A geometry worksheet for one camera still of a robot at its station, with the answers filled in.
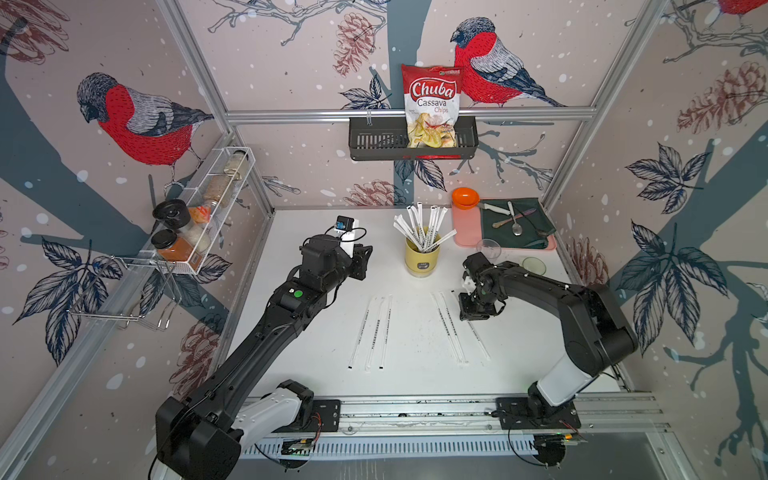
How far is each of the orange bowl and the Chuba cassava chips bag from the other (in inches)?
13.3

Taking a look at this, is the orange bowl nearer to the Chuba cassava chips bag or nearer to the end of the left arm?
the Chuba cassava chips bag

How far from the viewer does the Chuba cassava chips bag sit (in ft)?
2.73

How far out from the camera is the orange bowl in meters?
1.20
